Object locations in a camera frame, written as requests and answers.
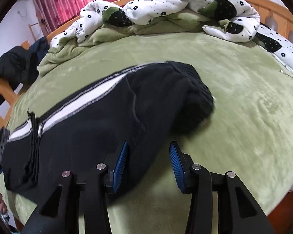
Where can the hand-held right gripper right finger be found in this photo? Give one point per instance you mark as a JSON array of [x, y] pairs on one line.
[[177, 168]]

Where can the navy garment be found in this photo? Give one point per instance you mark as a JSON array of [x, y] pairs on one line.
[[40, 48]]

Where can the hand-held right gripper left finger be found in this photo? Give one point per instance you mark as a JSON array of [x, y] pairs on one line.
[[119, 168]]

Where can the person's left hand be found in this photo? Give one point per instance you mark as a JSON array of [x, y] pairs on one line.
[[0, 202]]

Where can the white floral pillow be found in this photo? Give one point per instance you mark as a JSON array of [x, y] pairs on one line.
[[290, 53]]

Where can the black pants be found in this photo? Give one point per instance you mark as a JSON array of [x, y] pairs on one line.
[[88, 126]]

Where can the white floral quilt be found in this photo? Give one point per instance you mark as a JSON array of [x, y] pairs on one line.
[[161, 2]]

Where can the wooden coat rack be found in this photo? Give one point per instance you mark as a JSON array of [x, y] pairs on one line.
[[42, 25]]

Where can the green folded blanket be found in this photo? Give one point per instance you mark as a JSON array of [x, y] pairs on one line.
[[63, 58]]

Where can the wooden bed frame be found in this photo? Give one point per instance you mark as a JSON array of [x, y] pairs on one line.
[[271, 7]]

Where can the black jacket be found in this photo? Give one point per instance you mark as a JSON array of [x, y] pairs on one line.
[[12, 63]]

